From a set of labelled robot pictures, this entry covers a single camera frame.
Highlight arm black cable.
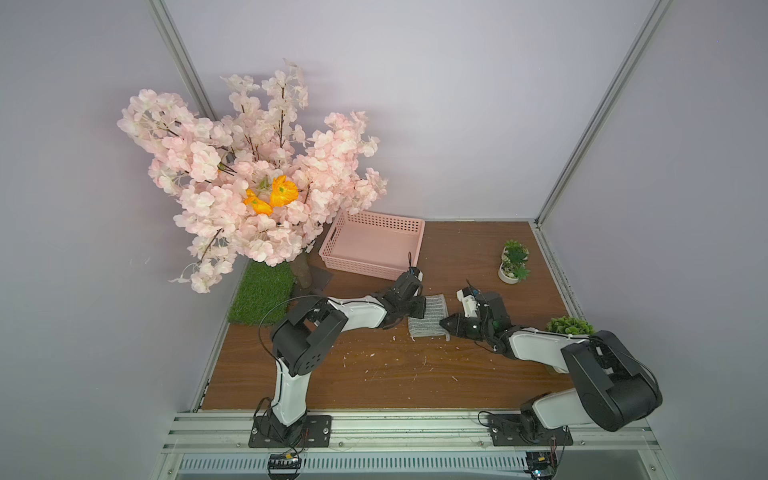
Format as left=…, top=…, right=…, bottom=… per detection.
left=257, top=295, right=328, bottom=361
left=477, top=409, right=529, bottom=445

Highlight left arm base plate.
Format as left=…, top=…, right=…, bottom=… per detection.
left=248, top=414, right=333, bottom=450

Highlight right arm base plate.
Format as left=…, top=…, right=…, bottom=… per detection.
left=478, top=412, right=573, bottom=448

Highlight green plant near right arm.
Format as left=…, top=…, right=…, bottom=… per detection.
left=546, top=316, right=596, bottom=336

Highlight aluminium mounting rail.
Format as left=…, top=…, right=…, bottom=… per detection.
left=150, top=410, right=675, bottom=479

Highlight left controller board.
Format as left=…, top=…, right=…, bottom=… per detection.
left=267, top=453, right=303, bottom=480

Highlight dark square tree base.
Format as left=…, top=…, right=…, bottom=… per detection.
left=292, top=265, right=333, bottom=296

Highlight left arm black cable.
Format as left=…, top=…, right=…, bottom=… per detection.
left=257, top=295, right=328, bottom=361

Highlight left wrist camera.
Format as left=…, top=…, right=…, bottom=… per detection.
left=409, top=267, right=423, bottom=281

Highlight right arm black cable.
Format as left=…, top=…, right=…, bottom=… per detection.
left=477, top=409, right=529, bottom=445

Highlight orange artificial flower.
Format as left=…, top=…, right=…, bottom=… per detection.
left=243, top=175, right=299, bottom=215

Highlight pink cherry blossom tree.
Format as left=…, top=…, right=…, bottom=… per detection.
left=118, top=63, right=387, bottom=294

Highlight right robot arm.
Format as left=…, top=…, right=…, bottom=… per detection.
left=439, top=287, right=663, bottom=442

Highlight small succulent in white pot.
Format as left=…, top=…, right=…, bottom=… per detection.
left=498, top=240, right=530, bottom=285

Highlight green artificial grass mat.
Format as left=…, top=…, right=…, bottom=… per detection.
left=227, top=261, right=295, bottom=326

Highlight pink perforated plastic basket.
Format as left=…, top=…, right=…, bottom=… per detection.
left=319, top=211, right=426, bottom=280

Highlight controller board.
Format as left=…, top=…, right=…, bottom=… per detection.
left=267, top=453, right=303, bottom=480
left=524, top=451, right=558, bottom=480

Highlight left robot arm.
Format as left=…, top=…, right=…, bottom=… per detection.
left=270, top=267, right=426, bottom=428

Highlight grey striped dishcloth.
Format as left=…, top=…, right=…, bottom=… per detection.
left=408, top=294, right=450, bottom=341

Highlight right controller board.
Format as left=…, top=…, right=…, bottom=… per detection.
left=524, top=451, right=558, bottom=480

